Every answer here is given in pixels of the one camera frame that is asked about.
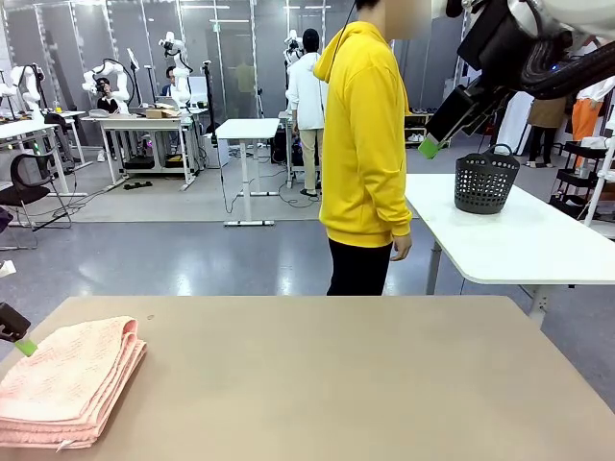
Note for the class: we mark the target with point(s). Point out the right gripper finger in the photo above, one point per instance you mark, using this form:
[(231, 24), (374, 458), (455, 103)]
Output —
[(451, 115), (487, 113)]

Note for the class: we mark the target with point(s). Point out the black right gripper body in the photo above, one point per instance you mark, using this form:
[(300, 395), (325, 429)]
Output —
[(495, 43)]

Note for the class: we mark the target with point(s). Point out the pink terry towel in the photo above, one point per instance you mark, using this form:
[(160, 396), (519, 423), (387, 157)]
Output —
[(62, 374)]

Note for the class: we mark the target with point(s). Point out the person's right forearm yellow sleeve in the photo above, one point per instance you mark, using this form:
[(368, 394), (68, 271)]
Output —
[(396, 216)]

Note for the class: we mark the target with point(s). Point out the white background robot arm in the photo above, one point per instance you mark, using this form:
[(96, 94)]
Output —
[(293, 41), (180, 77), (29, 81), (91, 77)]

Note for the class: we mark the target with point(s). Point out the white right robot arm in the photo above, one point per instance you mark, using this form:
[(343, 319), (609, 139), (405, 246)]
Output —
[(576, 12)]

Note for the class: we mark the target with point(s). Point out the person's right hand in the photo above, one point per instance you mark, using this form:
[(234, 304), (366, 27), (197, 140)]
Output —
[(402, 246)]

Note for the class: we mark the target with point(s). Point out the low shoe rack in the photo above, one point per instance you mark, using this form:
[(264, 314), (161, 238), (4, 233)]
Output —
[(418, 127)]

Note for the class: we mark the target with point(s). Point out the person in brown apron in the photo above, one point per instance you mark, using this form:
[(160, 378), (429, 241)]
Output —
[(548, 113)]

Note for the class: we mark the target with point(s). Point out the black perforated plastic basket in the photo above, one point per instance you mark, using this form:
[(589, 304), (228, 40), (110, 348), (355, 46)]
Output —
[(480, 192)]

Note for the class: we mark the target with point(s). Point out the person in yellow hoodie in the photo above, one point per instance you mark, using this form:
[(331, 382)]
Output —
[(360, 144)]

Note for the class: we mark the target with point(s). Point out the purple cloth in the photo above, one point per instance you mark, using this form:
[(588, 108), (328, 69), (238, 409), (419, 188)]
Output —
[(5, 218)]

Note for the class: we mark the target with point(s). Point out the black utility cart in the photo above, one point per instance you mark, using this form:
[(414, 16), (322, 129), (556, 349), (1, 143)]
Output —
[(576, 178)]

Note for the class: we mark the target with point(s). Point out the large white table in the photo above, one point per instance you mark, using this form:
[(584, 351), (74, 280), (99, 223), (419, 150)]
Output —
[(504, 240)]

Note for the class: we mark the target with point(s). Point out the black mesh office chair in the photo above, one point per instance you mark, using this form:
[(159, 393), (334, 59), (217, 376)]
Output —
[(24, 194)]

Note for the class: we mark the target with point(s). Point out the person in white hoodie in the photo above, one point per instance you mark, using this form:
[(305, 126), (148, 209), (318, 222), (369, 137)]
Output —
[(307, 91)]

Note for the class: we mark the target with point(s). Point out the black computer tower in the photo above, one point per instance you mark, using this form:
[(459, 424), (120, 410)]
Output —
[(279, 146)]

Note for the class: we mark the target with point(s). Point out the black floor power strip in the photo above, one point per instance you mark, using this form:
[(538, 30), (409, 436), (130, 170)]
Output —
[(139, 185)]

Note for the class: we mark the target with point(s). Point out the small white standing desk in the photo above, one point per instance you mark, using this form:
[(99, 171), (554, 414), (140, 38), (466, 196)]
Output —
[(247, 127)]

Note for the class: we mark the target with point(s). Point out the long white workbench desk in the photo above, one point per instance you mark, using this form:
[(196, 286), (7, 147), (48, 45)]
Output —
[(139, 122)]

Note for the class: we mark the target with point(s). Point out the flat cardboard box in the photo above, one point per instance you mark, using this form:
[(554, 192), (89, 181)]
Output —
[(158, 114)]

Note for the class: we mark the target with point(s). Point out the white monitor panel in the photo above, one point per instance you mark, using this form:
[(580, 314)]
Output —
[(197, 89)]

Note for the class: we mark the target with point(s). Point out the seated man with glasses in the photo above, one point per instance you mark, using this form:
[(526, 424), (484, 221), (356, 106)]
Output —
[(169, 74)]

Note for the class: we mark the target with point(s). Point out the person holding black camera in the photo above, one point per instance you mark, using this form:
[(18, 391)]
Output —
[(105, 102)]

